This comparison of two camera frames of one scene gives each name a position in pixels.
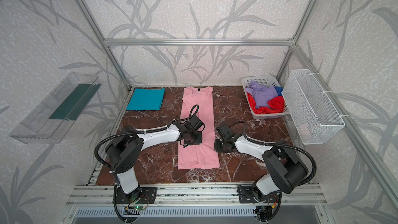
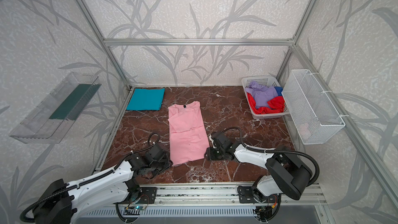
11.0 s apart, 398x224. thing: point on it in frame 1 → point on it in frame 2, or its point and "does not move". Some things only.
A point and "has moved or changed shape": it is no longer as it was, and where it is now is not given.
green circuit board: x=139 y=208 does not move
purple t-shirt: x=261 y=94 does not move
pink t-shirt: x=204 y=155 has moved or changed shape
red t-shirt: x=277 y=105 does not move
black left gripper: x=190 y=138 → x=161 y=163
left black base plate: x=143 y=195 does not move
